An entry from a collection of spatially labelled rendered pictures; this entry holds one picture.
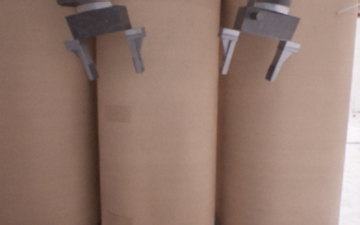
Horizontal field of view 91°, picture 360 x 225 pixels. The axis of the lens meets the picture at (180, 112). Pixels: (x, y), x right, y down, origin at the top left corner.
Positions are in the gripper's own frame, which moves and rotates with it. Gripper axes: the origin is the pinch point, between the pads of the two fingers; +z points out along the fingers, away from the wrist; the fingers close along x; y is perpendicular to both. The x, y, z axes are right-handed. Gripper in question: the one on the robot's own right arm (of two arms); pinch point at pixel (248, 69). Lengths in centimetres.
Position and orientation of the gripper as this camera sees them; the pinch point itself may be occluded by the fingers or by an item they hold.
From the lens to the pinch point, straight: 51.0
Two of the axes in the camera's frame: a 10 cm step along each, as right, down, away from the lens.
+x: 9.8, 1.1, 1.7
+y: 0.9, 4.8, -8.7
